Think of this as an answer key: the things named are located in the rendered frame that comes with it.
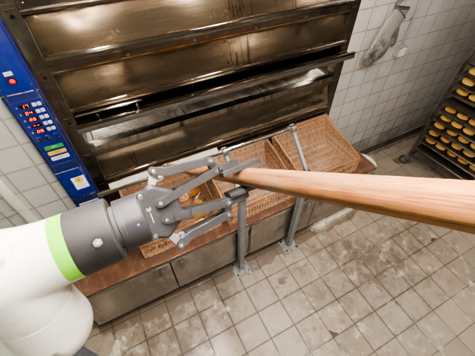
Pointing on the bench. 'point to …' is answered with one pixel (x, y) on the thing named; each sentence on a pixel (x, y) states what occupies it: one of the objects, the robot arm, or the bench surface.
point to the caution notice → (80, 182)
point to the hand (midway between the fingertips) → (243, 177)
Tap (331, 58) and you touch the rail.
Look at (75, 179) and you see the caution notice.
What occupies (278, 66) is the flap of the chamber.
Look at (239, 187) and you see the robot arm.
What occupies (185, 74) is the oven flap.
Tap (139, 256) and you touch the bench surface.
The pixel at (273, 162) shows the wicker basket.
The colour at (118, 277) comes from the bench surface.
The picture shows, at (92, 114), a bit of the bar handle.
